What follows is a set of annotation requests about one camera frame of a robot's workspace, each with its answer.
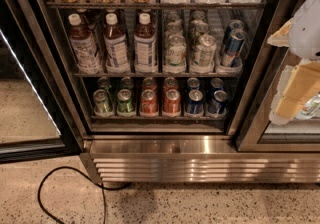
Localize stainless steel fridge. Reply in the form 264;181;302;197
41;0;320;183

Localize open glass fridge door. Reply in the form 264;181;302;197
0;0;82;164

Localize middle tea bottle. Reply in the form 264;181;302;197
103;13;130;73

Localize front right red can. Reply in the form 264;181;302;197
163;89;181;117

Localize right tea bottle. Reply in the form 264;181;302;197
134;13;157;73

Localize front right blue can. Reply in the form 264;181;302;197
208;90;228;115

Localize front silver green can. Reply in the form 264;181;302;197
164;34;186;74

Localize front left red can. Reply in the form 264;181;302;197
140;89;159;117

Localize red can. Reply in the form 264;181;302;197
163;89;181;117
140;89;159;117

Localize left tea bottle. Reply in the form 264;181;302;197
68;14;102;74

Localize front left blue can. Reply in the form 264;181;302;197
186;89;204;116

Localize black power cable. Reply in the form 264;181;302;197
37;166;132;224

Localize front silver can right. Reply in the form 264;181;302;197
190;34;217;74

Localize front left green can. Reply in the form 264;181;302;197
93;89;113;117

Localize front blue energy can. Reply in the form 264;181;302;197
221;30;246;67

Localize tea bottle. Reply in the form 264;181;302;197
134;13;157;73
68;14;102;74
103;13;130;73

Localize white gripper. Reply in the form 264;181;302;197
267;0;320;125

